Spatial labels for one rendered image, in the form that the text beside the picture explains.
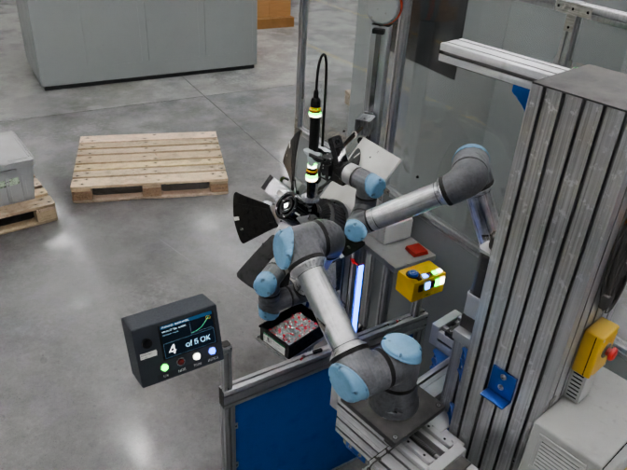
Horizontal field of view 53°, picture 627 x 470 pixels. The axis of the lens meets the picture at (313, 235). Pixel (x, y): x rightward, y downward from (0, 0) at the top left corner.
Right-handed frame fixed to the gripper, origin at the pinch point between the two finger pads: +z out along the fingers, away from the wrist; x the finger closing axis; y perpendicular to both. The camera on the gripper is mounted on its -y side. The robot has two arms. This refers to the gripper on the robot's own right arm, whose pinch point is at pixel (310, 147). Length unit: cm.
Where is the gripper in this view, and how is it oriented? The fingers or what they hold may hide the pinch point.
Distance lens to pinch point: 233.4
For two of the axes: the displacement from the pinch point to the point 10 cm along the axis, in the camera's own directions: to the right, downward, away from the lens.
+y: -0.6, 8.5, 5.2
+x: 7.4, -3.1, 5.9
